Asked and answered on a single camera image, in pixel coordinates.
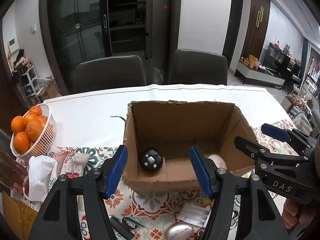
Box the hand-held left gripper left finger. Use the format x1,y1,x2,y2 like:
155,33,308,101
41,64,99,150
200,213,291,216
27,144,128,240

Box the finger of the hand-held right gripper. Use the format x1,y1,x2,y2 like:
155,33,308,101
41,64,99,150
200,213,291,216
261,123,316,153
234,136,310,165

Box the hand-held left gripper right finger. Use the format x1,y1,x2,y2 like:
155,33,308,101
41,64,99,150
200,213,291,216
189,144,290,240

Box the white packet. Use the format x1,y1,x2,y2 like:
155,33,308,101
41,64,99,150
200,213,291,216
178,202,211,227

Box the brown cardboard box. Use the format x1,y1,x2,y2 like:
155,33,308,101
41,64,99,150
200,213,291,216
122,100,259,193

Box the black eyeglasses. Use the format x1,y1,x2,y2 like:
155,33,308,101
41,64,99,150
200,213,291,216
122,217,145,231

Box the black and silver ridged device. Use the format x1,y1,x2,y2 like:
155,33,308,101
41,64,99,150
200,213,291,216
109,216,135,240

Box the person's right hand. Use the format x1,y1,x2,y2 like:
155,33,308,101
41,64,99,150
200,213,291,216
282,198,320,231

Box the pale egg-shaped object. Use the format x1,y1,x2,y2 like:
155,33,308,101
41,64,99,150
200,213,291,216
207,154,227,171

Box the black round gadget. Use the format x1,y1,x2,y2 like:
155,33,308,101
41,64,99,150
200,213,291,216
139,148,163,172

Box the beige printed cloth pouch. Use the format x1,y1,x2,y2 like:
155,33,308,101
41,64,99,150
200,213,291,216
53,149,91,178

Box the colourful patterned table mat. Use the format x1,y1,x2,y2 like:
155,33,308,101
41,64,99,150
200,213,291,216
49,120,300,240

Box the white low tv cabinet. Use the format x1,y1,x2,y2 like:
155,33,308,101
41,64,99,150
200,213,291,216
234,61,287,88

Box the black cabinet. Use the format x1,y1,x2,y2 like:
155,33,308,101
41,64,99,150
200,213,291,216
279,54,302,91

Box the display shelf unit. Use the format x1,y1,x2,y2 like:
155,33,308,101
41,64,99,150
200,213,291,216
299,42,320,112

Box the silver computer mouse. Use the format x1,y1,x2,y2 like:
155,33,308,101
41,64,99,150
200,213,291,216
164,221,194,240

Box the black television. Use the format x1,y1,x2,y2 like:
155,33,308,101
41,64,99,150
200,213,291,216
263,42,292,77

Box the yellow paper bag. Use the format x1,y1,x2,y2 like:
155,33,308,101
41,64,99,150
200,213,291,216
247,54,258,68

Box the white crumpled tissue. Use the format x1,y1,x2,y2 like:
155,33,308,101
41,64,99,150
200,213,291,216
28,155,56,202

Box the white plastic fruit basket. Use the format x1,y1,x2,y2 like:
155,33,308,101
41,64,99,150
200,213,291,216
10,104,57,158

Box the small white cup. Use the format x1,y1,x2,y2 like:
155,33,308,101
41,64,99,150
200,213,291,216
22,175,33,198

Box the pile of oranges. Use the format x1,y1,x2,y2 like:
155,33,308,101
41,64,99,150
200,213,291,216
11,105,50,155

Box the dark grey dining chair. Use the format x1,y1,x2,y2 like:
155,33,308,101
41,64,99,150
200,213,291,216
74,55,147,94
168,49,228,86

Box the clear plastic bag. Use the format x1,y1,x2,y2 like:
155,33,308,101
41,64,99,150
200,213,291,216
152,66,166,85

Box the open cardboard floor box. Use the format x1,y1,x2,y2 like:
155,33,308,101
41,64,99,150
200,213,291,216
37,76,63,103

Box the dark red packet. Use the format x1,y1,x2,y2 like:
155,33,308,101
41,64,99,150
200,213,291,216
0,146,28,193

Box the yellow-brown cardboard piece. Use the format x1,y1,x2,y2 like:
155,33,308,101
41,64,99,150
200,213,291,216
2,192,38,239

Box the white shoe rack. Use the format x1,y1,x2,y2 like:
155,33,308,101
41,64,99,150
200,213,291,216
16,65,41,106

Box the pile of plush clutter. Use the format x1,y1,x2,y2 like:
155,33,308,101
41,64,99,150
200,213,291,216
12,49,33,75

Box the grey refrigerator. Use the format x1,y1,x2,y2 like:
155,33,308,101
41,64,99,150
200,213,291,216
144,0,181,84

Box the dark glass sliding door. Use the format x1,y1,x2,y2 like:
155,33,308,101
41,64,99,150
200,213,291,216
47,0,113,64

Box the white wall intercom panel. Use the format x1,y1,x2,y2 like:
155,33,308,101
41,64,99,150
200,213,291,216
7,38,20,52

